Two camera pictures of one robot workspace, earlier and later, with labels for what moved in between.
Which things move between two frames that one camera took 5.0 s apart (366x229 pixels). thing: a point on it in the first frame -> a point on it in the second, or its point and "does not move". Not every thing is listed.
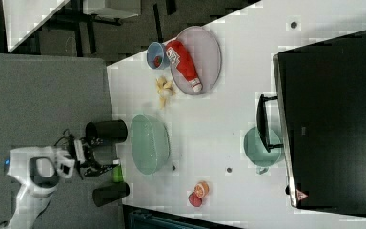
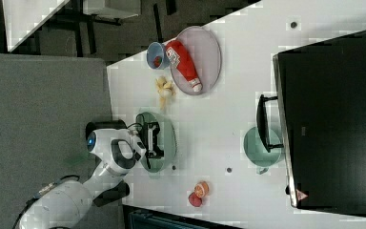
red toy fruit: x=201 y=189 does not move
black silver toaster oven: x=329 y=118 does not move
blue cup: x=154 y=50 does not move
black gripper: x=90 y=157 -> x=150 y=135
